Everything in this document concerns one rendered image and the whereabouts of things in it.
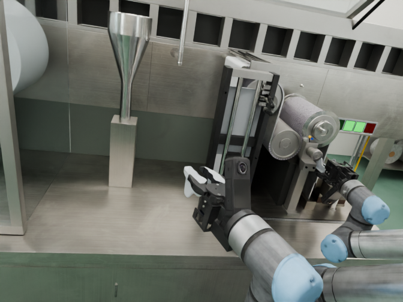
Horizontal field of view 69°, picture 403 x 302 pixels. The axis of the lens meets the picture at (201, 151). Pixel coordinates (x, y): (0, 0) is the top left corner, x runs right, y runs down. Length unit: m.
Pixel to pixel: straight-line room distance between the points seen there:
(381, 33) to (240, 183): 1.21
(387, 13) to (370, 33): 2.97
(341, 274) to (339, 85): 1.12
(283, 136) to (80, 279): 0.84
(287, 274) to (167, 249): 0.55
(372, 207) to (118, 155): 0.86
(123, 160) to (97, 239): 0.33
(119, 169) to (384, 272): 0.91
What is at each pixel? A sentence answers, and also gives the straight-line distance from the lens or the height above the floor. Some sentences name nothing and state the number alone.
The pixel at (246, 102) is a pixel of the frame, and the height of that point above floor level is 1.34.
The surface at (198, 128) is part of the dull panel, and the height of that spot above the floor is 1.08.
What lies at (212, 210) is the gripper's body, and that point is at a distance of 0.57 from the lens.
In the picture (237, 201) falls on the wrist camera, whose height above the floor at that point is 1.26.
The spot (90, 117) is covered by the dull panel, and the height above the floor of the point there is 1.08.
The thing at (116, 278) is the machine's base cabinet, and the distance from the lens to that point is 1.04.
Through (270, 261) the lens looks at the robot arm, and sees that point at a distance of 0.47.
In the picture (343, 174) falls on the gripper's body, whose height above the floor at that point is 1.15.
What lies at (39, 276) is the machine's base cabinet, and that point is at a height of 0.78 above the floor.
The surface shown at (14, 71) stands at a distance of 0.89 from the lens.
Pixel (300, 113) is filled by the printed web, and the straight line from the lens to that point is 1.21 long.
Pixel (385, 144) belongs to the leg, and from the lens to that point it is 2.07.
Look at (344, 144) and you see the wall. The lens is 4.78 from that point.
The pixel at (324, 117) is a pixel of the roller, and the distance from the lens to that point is 1.16.
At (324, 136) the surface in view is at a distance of 1.17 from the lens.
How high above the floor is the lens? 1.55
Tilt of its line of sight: 24 degrees down
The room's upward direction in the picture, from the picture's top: 10 degrees clockwise
